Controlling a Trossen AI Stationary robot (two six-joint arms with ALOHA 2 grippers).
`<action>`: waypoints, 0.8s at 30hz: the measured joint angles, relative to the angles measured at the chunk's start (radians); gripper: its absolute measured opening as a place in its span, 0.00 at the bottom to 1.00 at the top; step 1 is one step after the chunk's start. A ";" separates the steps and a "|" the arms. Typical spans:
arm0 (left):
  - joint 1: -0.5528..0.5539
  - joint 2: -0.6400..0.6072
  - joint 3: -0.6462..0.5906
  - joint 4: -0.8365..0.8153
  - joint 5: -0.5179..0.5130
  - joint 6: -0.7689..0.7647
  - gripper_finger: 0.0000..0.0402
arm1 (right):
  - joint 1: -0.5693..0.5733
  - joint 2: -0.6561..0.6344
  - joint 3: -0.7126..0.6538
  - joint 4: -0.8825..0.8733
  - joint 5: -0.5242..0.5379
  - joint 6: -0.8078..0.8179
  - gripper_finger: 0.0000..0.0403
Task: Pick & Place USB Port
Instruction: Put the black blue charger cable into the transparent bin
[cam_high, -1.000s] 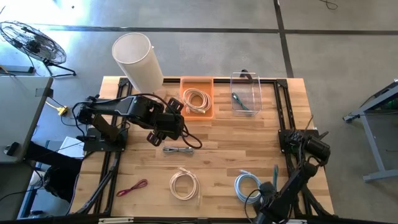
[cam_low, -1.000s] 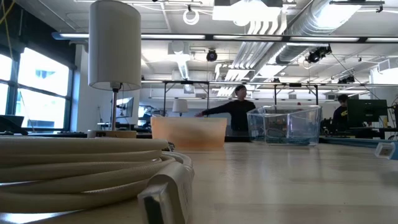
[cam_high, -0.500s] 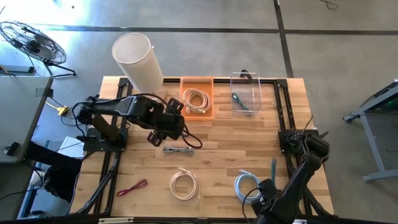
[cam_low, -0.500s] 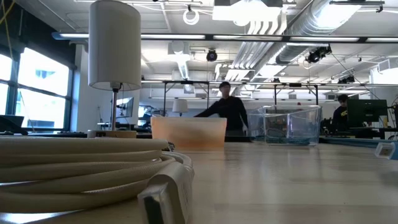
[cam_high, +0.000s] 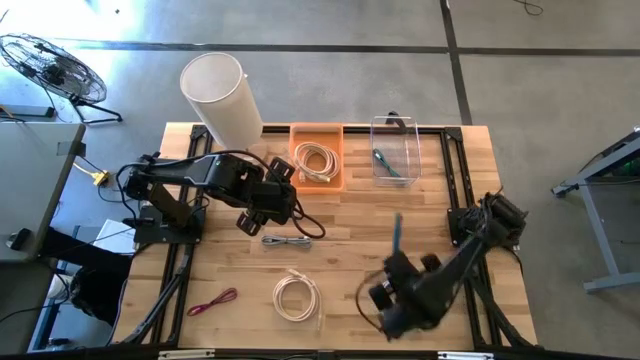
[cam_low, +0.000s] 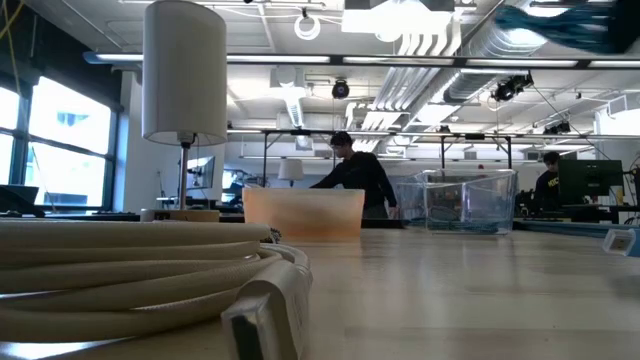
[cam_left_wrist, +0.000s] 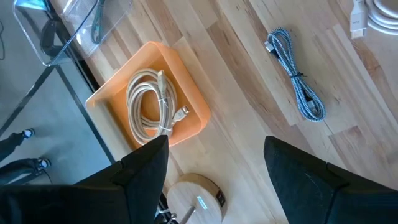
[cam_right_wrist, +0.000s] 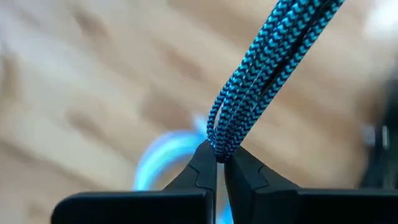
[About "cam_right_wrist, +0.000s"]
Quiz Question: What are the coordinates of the white blue USB cable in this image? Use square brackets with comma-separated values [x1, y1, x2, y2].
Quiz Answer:
[132, 114, 234, 224]

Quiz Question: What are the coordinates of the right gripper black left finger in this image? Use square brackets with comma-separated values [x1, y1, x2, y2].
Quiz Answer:
[51, 139, 218, 224]

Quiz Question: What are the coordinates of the blue black braided cable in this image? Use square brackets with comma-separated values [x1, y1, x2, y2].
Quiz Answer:
[206, 0, 346, 164]

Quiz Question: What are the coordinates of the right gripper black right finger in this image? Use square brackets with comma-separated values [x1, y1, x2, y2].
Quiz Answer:
[224, 146, 398, 224]

